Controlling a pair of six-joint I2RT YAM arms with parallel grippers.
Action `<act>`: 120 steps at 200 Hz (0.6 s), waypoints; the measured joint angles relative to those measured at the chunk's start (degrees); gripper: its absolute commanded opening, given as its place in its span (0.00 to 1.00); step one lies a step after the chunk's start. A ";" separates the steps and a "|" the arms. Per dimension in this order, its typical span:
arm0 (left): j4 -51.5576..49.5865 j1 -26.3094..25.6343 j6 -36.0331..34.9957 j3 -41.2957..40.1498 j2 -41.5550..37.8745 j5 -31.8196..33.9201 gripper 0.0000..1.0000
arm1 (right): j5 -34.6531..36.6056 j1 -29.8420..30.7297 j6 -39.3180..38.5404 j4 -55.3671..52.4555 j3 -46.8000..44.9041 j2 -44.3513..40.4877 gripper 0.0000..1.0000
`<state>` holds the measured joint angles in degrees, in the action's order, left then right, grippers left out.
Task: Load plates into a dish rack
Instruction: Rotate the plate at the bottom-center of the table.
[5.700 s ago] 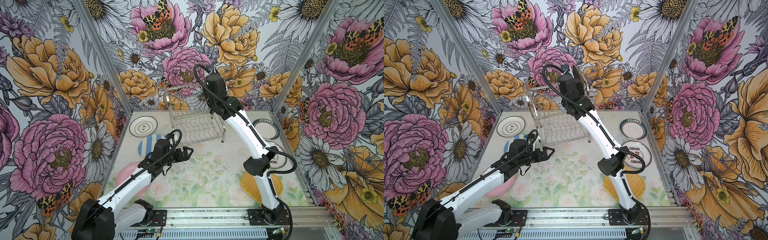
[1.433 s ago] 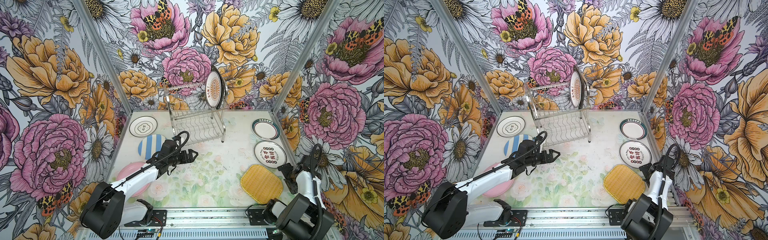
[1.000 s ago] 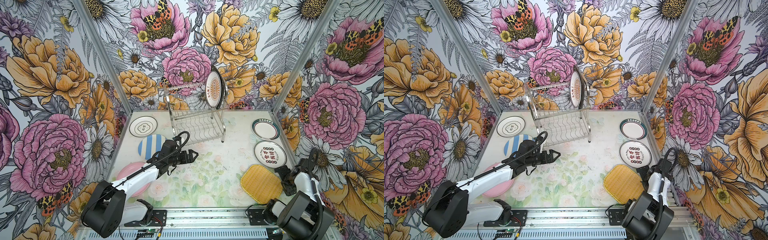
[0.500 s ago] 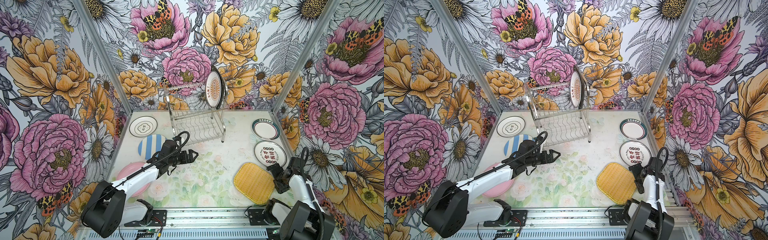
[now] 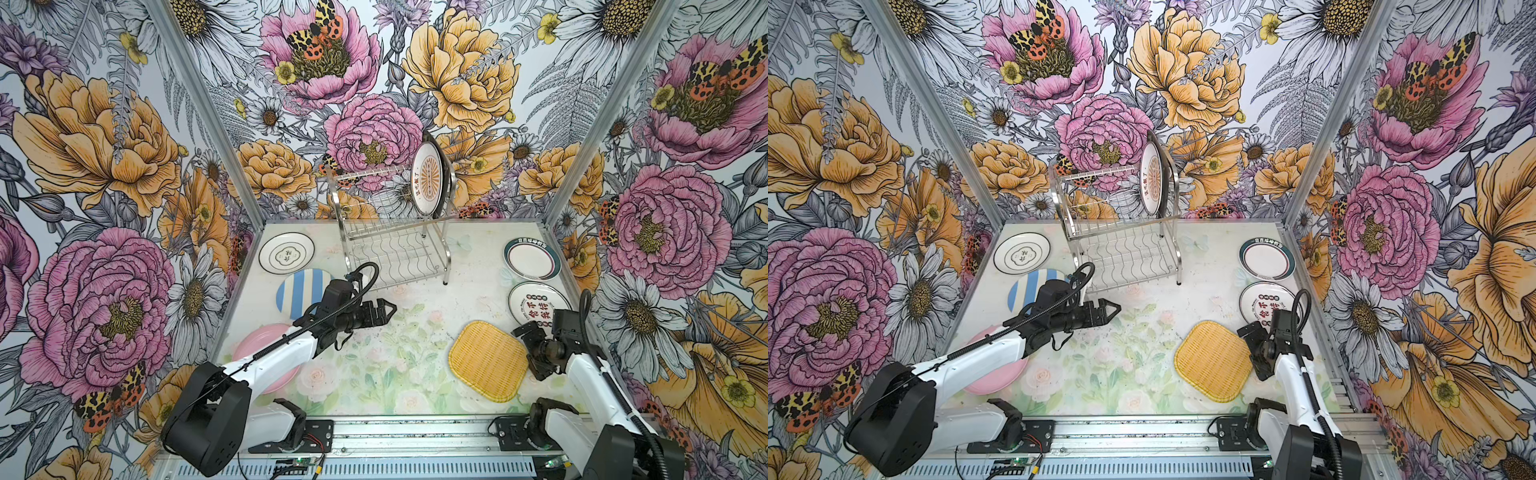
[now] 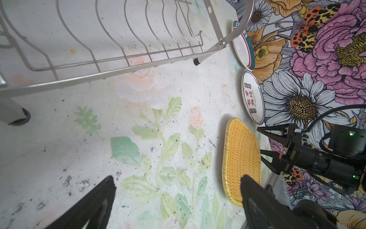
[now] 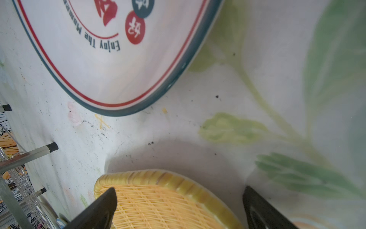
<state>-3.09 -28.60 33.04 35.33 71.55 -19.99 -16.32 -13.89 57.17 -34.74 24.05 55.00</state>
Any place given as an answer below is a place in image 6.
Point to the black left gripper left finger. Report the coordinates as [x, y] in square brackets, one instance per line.
[92, 211]

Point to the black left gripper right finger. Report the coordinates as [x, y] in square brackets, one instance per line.
[263, 211]

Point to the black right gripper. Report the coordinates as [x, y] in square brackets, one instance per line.
[298, 152]

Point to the yellow woven square tray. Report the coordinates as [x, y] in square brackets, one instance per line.
[241, 157]

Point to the white plate with colored dots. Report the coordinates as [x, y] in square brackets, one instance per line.
[253, 97]

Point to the green red rimmed white plate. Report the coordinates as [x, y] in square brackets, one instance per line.
[244, 51]

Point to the steel wire dish rack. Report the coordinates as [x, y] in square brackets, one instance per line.
[48, 45]

